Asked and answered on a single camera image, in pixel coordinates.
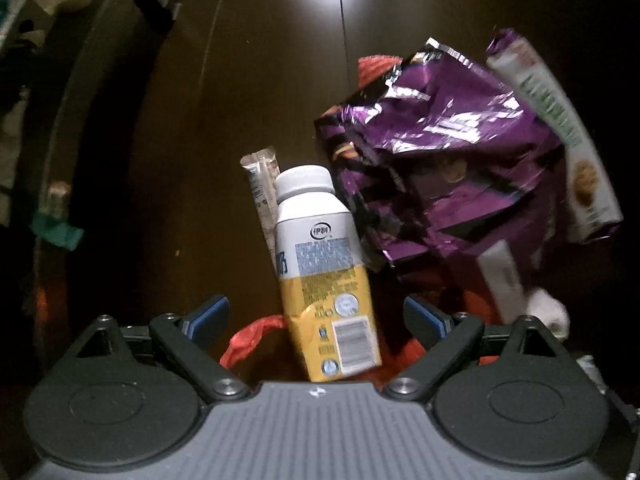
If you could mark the grey furniture frame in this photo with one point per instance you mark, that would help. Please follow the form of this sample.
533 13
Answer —
100 60

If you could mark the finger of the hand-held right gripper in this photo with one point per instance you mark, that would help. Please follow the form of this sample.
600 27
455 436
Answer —
595 380

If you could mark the white and green cookie wrapper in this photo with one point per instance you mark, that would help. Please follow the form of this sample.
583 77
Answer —
565 130

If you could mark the white and yellow drink bottle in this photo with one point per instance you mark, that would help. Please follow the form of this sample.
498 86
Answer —
320 260

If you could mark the small wooden block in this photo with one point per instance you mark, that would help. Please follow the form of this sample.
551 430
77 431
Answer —
59 196

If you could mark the white slim packet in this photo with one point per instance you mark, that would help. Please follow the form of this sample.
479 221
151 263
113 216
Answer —
502 280

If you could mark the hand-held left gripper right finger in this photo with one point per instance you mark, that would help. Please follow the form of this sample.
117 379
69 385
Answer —
422 316

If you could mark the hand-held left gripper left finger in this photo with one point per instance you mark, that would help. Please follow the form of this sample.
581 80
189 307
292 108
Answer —
212 312

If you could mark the teal cloth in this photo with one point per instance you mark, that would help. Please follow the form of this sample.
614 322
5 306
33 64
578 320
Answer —
55 232

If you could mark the purple foil snack bag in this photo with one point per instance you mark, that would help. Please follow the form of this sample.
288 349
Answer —
440 160

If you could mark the white paper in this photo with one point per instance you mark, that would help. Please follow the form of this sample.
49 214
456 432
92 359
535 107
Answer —
550 310

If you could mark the slim beige snack wrapper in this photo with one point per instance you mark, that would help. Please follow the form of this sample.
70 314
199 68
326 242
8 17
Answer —
260 185

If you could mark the red foam fruit net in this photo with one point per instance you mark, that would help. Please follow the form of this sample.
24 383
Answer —
375 67

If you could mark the red plastic bag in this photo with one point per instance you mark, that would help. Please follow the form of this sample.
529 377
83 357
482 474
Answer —
250 336

